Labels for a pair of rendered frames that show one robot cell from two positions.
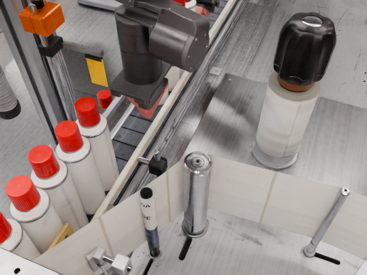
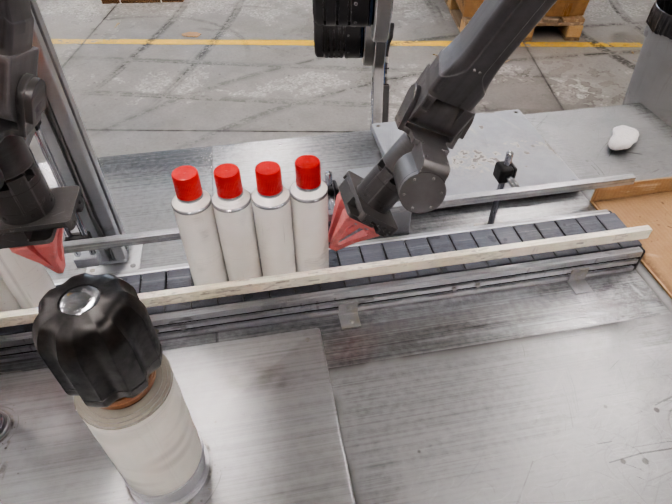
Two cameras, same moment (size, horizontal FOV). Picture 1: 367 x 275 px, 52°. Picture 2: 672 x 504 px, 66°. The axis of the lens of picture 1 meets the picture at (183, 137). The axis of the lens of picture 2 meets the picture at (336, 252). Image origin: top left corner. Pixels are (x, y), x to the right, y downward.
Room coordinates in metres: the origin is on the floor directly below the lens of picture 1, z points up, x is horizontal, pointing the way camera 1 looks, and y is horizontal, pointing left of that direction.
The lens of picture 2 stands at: (0.50, -0.50, 1.47)
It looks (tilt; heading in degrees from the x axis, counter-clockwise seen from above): 44 degrees down; 57
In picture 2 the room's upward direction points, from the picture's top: straight up
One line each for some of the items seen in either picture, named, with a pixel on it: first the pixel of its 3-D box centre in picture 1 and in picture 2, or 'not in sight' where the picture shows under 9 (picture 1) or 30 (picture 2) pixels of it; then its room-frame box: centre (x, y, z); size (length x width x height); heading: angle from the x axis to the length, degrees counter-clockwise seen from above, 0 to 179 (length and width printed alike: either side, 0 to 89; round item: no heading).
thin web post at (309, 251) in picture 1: (325, 225); not in sight; (0.26, -0.21, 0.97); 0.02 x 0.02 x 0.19
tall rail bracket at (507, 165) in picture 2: not in sight; (505, 199); (1.12, -0.07, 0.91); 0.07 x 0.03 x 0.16; 68
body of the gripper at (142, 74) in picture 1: (141, 63); (19, 194); (0.45, 0.06, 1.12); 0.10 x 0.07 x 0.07; 157
